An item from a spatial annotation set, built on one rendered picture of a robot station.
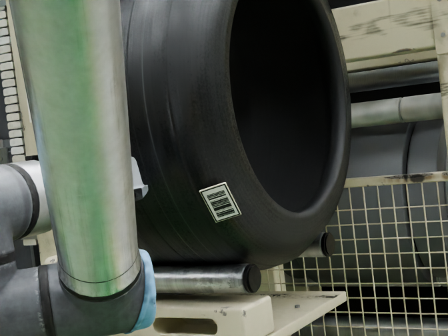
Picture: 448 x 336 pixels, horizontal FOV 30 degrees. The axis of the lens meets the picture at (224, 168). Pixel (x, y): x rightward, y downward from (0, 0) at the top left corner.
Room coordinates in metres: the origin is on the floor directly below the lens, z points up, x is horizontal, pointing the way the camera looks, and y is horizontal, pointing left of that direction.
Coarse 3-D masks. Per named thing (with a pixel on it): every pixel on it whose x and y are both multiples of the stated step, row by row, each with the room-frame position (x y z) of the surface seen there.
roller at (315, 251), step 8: (328, 232) 1.50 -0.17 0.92; (320, 240) 1.48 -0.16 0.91; (328, 240) 1.49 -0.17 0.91; (312, 248) 1.49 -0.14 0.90; (320, 248) 1.48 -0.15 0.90; (328, 248) 1.48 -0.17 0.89; (304, 256) 1.51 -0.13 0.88; (312, 256) 1.50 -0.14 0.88; (320, 256) 1.49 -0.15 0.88; (328, 256) 1.49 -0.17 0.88
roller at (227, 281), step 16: (160, 272) 1.33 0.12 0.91; (176, 272) 1.31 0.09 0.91; (192, 272) 1.29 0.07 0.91; (208, 272) 1.28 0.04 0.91; (224, 272) 1.26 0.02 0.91; (240, 272) 1.25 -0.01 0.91; (256, 272) 1.26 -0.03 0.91; (160, 288) 1.32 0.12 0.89; (176, 288) 1.31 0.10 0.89; (192, 288) 1.29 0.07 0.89; (208, 288) 1.28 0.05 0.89; (224, 288) 1.26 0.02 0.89; (240, 288) 1.25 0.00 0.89; (256, 288) 1.25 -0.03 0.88
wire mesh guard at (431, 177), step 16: (384, 176) 1.62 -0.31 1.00; (400, 176) 1.61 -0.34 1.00; (416, 176) 1.59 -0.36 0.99; (432, 176) 1.57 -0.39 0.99; (384, 208) 1.64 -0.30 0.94; (352, 224) 1.67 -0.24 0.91; (368, 224) 1.66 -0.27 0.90; (336, 240) 1.69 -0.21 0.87; (368, 240) 1.65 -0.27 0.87; (384, 256) 1.64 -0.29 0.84; (304, 272) 1.73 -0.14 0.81; (416, 272) 1.61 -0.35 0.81; (320, 288) 1.72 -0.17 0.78; (432, 288) 1.59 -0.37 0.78; (336, 320) 1.70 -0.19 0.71
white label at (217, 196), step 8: (224, 184) 1.16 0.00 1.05; (200, 192) 1.16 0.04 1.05; (208, 192) 1.16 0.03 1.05; (216, 192) 1.16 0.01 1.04; (224, 192) 1.16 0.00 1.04; (208, 200) 1.17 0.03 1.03; (216, 200) 1.17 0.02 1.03; (224, 200) 1.17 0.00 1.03; (232, 200) 1.17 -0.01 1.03; (208, 208) 1.18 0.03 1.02; (216, 208) 1.18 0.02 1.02; (224, 208) 1.18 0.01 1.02; (232, 208) 1.18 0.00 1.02; (216, 216) 1.19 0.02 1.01; (224, 216) 1.19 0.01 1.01; (232, 216) 1.19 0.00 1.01
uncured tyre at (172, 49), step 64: (128, 0) 1.21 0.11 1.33; (192, 0) 1.18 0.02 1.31; (256, 0) 1.61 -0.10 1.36; (320, 0) 1.48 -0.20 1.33; (128, 64) 1.17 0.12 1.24; (192, 64) 1.15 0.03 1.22; (256, 64) 1.69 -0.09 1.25; (320, 64) 1.62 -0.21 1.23; (192, 128) 1.15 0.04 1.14; (256, 128) 1.70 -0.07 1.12; (320, 128) 1.62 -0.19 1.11; (192, 192) 1.17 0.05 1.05; (256, 192) 1.22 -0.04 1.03; (320, 192) 1.44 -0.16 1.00; (192, 256) 1.28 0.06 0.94; (256, 256) 1.28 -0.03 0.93
